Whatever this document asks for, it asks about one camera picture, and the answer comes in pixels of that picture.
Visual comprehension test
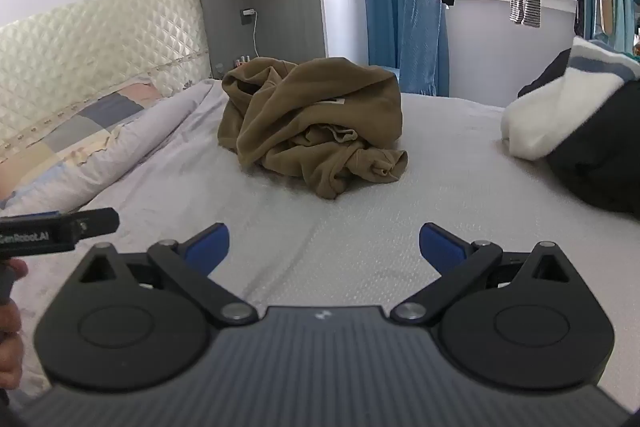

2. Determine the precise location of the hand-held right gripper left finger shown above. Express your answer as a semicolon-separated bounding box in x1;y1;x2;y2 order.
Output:
69;222;260;328

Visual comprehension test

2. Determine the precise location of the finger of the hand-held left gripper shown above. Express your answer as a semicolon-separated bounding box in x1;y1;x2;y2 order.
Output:
75;208;121;239

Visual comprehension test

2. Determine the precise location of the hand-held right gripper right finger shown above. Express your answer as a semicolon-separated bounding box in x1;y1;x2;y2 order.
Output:
390;222;575;324

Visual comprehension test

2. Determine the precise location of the brown hoodie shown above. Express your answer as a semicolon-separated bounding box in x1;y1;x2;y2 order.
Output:
217;56;409;201

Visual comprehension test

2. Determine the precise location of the person's left hand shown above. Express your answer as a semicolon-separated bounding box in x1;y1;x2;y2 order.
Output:
0;258;29;391

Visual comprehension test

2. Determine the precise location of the bed with light grey sheet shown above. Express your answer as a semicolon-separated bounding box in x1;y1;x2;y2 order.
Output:
0;77;640;413

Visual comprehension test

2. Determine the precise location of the white fleece garment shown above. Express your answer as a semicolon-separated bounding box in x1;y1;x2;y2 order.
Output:
501;36;640;160

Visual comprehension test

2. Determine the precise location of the cream quilted headboard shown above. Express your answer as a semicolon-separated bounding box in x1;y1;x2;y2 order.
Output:
0;0;211;163

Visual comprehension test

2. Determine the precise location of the blue covered chair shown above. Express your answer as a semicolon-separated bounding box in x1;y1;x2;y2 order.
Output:
385;0;444;97

